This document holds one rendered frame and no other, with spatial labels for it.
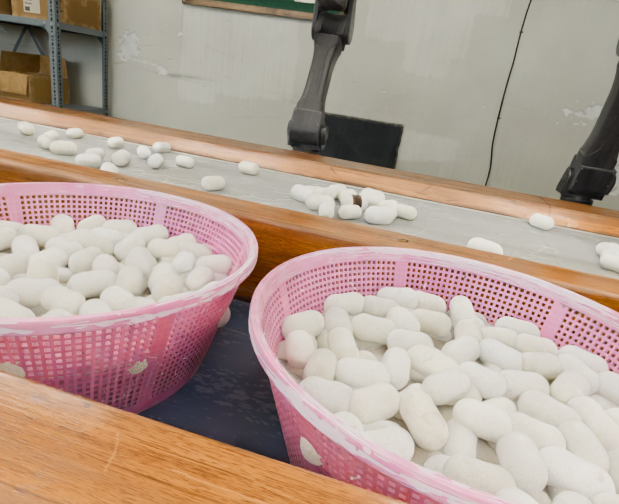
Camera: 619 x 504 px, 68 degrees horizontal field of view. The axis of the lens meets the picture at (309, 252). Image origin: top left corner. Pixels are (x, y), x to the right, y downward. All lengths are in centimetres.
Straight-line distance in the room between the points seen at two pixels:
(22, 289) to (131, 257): 8
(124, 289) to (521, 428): 26
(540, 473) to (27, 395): 22
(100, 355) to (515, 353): 26
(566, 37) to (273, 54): 148
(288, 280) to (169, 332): 9
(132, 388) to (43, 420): 12
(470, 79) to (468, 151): 36
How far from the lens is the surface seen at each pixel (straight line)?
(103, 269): 36
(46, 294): 34
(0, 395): 21
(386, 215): 57
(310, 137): 105
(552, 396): 33
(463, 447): 26
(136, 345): 28
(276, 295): 31
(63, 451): 19
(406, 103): 266
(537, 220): 75
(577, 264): 61
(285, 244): 44
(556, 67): 273
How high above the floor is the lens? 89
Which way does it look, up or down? 20 degrees down
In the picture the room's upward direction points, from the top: 9 degrees clockwise
